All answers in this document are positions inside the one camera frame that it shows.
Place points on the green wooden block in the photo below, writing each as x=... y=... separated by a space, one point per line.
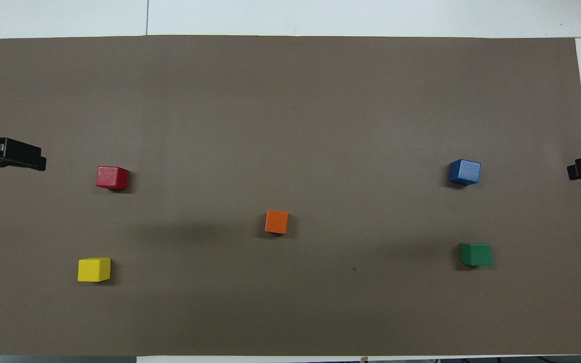
x=476 y=254

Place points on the red wooden block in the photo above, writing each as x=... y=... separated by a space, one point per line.
x=111 y=177

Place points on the orange wooden block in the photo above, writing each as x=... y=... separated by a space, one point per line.
x=276 y=222

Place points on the brown table mat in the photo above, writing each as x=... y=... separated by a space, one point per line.
x=290 y=126

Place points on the yellow wooden block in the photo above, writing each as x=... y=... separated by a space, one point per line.
x=94 y=269

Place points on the blue wooden block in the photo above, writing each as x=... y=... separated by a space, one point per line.
x=465 y=172

